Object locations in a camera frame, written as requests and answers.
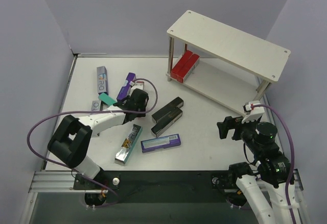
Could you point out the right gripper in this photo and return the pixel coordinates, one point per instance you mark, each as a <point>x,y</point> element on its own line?
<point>236,127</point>

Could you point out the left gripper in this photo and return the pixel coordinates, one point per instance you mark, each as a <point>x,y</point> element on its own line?
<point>125,104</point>

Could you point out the purple toothpaste box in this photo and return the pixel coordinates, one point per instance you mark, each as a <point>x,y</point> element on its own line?
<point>164,142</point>
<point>125,89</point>

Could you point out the red toothpaste box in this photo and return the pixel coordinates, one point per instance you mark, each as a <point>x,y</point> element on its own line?
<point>186,70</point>
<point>179,65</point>

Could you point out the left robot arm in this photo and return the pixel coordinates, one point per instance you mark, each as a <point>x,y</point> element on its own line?
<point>71,139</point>

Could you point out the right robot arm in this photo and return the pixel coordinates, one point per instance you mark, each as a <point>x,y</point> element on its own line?
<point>265,183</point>

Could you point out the white two-tier shelf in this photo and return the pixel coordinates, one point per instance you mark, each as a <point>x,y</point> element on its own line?
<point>244,51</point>

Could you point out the teal toothpaste box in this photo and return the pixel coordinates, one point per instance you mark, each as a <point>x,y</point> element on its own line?
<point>106,99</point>

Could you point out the silver Rio box left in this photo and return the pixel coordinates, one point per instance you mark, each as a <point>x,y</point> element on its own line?
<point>96,106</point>

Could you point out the silver rio box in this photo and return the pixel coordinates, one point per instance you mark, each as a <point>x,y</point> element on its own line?
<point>128,144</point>
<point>102,80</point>
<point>96,106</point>

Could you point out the silver Rio box top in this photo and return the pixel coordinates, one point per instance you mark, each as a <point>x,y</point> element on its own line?
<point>102,80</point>

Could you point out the silver Rio box bottom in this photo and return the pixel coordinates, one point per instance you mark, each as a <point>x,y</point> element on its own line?
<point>128,144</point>

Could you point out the purple toothpaste box flat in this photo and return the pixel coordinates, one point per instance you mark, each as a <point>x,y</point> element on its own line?
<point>164,142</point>

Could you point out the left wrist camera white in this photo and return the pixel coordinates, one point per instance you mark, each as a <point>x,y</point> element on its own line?
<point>136,85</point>

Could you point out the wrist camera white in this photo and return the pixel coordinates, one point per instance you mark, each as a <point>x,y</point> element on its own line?
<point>136,85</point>
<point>252,114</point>

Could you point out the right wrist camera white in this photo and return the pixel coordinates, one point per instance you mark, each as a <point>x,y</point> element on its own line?
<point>252,114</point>

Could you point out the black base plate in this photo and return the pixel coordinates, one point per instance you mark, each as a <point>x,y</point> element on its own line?
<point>163,187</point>

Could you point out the aluminium frame rail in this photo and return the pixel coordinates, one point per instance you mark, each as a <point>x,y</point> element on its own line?
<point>78,94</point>

